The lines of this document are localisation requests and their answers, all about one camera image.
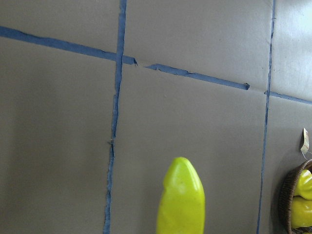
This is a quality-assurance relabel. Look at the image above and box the greenish yellow banana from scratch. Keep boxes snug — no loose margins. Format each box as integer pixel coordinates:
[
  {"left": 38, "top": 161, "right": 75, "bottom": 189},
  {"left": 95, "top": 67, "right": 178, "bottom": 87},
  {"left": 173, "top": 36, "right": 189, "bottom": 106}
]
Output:
[{"left": 156, "top": 157, "right": 205, "bottom": 234}]

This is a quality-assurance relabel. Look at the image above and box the brown wicker basket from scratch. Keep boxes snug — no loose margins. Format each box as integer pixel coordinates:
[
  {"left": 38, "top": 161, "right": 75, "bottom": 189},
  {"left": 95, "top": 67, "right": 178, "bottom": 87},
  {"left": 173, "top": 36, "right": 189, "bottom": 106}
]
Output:
[{"left": 278, "top": 159, "right": 312, "bottom": 234}]

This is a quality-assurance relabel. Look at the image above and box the paper price tag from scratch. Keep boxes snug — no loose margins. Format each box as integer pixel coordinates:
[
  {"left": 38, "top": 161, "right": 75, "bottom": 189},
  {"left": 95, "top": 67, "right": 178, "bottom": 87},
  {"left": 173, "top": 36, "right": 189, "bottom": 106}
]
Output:
[{"left": 300, "top": 128, "right": 310, "bottom": 154}]

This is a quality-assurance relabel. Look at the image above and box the yellow lemon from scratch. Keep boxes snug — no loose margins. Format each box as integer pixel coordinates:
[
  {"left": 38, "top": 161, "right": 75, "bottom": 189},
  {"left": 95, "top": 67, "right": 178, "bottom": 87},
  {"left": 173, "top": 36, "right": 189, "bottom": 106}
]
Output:
[{"left": 291, "top": 196, "right": 312, "bottom": 229}]

